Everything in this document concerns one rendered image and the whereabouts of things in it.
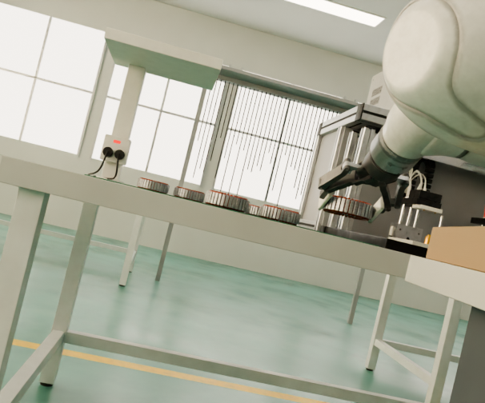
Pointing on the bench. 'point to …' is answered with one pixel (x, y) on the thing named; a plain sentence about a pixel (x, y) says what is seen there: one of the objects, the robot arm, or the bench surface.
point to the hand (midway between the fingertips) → (347, 207)
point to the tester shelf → (356, 119)
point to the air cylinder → (406, 232)
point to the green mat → (230, 209)
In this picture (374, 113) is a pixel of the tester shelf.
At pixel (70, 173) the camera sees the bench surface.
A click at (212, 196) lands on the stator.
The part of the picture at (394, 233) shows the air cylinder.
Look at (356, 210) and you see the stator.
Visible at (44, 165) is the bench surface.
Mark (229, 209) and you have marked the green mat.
